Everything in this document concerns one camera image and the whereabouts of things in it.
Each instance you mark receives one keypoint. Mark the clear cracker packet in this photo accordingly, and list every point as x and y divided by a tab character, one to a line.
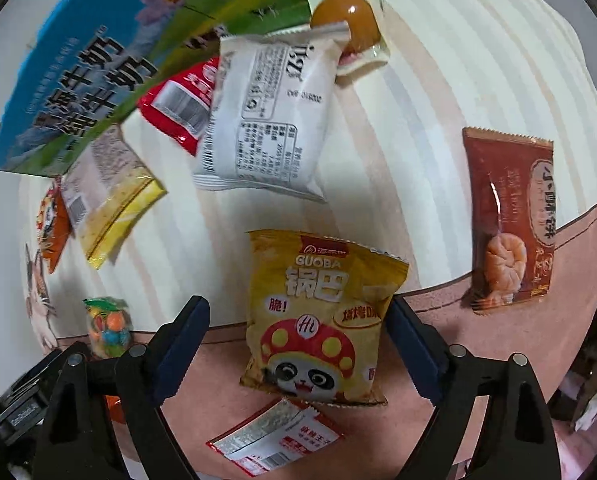
108	200

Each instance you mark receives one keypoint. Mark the cluttered boxes and bags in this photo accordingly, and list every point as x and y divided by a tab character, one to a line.
593	395

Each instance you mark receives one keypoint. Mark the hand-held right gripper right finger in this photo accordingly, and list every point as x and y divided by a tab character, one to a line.
413	350

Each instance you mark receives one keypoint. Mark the yellow panda snack packet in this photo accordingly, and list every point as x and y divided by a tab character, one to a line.
303	300

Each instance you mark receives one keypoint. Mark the red and white snack packet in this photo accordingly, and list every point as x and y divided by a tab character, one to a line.
273	440

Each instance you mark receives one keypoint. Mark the brown pastry snack packet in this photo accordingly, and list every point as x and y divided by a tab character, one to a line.
508	200

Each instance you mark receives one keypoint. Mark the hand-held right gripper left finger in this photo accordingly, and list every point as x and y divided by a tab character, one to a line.
178	355

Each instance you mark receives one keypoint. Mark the colourful candy ball packet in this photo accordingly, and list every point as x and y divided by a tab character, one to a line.
107	330

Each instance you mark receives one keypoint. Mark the orange cartoon snack packet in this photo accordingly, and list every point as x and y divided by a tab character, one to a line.
53	230

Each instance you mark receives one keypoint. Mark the printed cardboard box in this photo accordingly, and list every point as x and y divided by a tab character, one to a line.
78	60

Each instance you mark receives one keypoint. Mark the egg yolk pastry packet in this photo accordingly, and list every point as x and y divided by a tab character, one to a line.
348	15

